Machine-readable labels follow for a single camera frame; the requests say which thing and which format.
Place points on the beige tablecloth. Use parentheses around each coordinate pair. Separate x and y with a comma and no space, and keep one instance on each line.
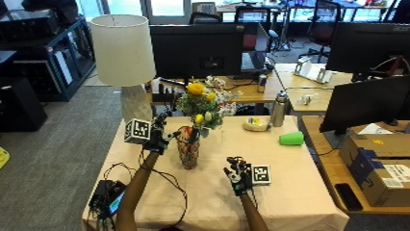
(276,179)

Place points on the open laptop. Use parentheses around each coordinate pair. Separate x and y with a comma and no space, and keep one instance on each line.
(254,54)

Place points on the small white object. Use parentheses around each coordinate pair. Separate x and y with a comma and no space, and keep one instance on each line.
(307,99)

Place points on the black monitor with stand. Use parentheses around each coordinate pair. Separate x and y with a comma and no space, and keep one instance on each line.
(195,51)

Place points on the white lamp shade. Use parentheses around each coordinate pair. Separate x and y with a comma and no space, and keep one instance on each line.
(122,48)

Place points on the white desk stand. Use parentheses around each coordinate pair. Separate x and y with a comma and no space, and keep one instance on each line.
(314,71)

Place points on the person's right hand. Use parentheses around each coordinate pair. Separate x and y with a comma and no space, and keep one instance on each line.
(239,181)

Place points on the patterned glass vase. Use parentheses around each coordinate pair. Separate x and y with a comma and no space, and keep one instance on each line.
(187,150)

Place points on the tilted black monitor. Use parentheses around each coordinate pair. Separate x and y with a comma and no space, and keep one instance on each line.
(362,104)

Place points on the cardboard box with blue tape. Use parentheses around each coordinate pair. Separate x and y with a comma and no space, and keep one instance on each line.
(379,170)

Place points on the white faceted lamp base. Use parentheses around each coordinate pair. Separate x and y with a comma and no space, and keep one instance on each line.
(135,102)

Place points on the person's left hand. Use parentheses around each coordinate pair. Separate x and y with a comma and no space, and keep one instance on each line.
(155,139)

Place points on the steel water bottle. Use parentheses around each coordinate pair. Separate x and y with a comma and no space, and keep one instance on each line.
(279,110)

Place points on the yellow object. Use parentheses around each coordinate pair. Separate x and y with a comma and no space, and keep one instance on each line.
(2,157)

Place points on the right glove marker cube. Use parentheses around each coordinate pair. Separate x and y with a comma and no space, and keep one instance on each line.
(260,174)

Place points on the wooden side desk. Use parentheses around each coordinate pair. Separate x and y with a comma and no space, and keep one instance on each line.
(332,173)

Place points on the large black monitor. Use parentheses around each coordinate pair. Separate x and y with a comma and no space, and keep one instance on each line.
(367,48)

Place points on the black phone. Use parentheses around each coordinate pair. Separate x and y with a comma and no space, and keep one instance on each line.
(347,196)

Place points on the beige tape roll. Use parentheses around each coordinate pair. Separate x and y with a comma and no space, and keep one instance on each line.
(255,125)

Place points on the silver drink can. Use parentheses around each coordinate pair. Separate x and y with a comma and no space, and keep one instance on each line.
(260,83)

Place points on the red and black office chair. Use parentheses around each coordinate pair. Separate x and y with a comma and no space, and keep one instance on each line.
(322,29)

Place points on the black computer tower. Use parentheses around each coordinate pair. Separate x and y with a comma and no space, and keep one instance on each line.
(18,104)

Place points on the green plastic cup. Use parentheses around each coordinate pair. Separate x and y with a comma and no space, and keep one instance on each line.
(291,138)

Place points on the white paper sheet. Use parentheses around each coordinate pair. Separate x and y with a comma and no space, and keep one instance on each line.
(375,129)

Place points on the dark blue shelf cabinet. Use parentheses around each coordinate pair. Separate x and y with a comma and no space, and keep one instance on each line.
(63,61)

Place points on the left glove marker cube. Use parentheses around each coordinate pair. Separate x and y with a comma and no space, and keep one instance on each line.
(137,131)

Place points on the glove marker cube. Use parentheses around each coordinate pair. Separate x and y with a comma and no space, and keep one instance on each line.
(137,131)
(260,174)

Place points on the yellow and white flower bouquet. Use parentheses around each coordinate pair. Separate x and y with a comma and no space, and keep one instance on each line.
(205,102)

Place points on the black device with screen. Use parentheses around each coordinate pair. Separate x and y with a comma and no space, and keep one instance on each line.
(107,196)

